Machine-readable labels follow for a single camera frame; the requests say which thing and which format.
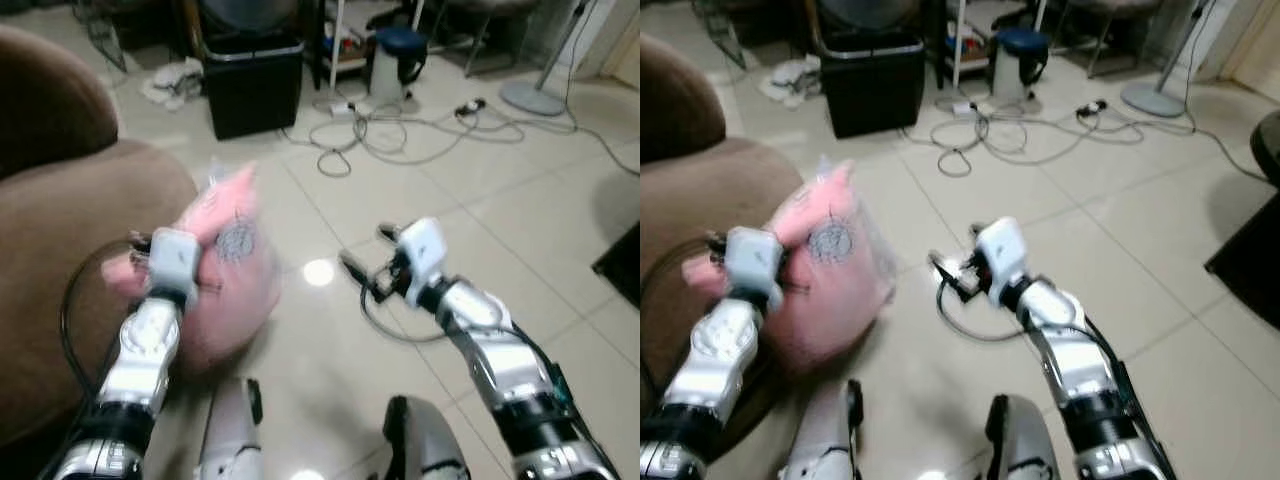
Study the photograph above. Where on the white power strip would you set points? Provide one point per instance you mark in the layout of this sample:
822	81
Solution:
342	106
964	106

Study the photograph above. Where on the white pole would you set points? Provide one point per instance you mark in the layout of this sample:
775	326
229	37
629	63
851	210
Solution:
958	45
337	45

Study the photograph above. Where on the brown sofa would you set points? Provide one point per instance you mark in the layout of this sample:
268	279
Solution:
690	195
60	210

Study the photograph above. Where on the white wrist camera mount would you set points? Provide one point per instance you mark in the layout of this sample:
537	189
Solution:
752	262
172	258
1003	250
422	250

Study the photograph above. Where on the silver robot leg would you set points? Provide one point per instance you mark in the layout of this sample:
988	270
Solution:
228	432
825	436
430	450
1025	446

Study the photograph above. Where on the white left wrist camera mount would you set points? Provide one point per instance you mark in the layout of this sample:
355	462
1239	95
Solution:
752	262
172	258

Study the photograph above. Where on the white crumpled cloth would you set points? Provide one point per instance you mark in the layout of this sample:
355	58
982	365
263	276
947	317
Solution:
172	85
790	83

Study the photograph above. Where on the silver robot left leg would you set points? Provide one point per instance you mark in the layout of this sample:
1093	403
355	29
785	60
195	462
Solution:
825	436
228	432

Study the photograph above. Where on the grey floor fan stand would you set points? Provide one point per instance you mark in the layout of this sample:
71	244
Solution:
533	98
1153	98

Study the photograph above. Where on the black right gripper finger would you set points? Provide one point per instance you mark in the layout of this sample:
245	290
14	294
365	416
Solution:
977	232
946	270
390	235
358	272

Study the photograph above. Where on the black box with silver rim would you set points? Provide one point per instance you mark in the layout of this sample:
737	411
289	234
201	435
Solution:
250	95
870	95

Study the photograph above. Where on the metal leg chair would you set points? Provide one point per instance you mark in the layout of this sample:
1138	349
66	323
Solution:
1110	8
490	8

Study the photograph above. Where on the pink pillow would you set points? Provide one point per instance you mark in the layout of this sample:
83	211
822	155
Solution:
842	300
238	295

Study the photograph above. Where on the black plug adapter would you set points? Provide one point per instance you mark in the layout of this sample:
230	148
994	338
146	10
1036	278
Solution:
470	105
1091	105

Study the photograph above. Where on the silver robot right leg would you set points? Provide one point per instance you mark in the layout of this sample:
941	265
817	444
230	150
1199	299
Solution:
430	450
1025	446

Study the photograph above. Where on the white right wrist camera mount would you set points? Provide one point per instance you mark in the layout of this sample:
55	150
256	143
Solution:
1003	250
422	250

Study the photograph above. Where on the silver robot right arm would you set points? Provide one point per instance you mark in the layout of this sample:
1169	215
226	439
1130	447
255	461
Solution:
1075	360
500	360

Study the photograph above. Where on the dark wooden furniture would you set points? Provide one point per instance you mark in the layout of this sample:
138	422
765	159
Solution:
625	265
1250	265

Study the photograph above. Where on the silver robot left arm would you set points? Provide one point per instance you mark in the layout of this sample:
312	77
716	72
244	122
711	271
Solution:
140	350
715	360

